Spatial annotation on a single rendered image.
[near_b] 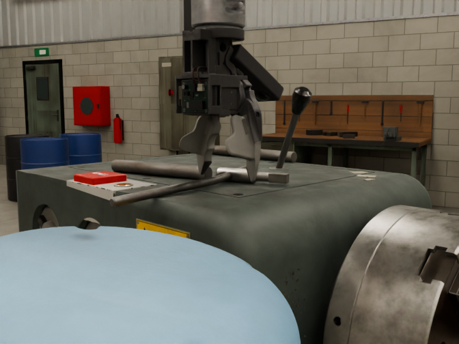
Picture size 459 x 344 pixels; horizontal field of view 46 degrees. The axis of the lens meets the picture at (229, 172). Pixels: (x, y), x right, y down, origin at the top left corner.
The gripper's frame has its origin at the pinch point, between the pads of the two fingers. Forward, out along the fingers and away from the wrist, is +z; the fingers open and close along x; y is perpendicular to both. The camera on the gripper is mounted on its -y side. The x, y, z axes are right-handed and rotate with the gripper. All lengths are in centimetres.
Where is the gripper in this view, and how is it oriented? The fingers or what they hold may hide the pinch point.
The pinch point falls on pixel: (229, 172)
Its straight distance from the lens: 78.4
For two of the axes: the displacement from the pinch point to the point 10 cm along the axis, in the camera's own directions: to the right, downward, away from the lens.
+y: -7.0, 1.0, -7.0
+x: 7.1, 1.0, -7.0
